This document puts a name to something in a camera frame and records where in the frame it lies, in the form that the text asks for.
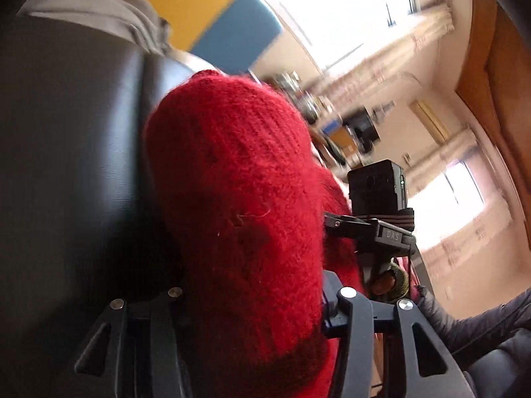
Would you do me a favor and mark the red knitted sweater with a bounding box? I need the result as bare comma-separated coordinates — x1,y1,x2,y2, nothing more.
142,70,368,398

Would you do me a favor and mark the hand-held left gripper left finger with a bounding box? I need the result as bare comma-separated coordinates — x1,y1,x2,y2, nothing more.
74,286,188,398

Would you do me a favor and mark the person's dark clothing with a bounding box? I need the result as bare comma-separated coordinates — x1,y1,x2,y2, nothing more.
464,327,531,398

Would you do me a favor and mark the cluttered wooden shelf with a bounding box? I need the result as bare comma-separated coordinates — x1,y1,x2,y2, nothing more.
265,72,381,167

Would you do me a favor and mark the white air conditioner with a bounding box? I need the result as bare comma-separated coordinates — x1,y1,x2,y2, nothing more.
408,99,454,142

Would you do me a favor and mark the patterned beige curtain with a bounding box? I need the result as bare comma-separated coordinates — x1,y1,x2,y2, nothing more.
397,128,487,184
306,5,456,101

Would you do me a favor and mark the small bright window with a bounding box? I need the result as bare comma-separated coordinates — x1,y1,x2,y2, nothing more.
408,159,487,254

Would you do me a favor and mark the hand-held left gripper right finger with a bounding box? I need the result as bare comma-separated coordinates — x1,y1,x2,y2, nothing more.
321,271,476,398

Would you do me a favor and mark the grey yellow blue sofa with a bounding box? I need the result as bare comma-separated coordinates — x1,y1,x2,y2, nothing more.
0,0,287,398

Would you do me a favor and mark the person's right forearm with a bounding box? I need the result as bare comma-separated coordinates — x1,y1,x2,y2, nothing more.
392,264,531,358

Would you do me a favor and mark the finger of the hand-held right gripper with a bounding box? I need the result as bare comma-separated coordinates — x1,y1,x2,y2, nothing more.
323,211,379,240

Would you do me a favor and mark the grey hoodie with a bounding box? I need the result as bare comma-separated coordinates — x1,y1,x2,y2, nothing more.
17,0,174,58

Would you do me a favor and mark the person's right hand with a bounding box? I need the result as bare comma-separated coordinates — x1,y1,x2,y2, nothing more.
371,270,396,297

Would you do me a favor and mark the brown wooden panel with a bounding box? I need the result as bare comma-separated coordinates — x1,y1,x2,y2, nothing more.
455,0,531,200

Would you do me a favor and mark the large bright window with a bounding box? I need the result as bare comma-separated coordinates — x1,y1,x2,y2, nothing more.
252,0,420,72

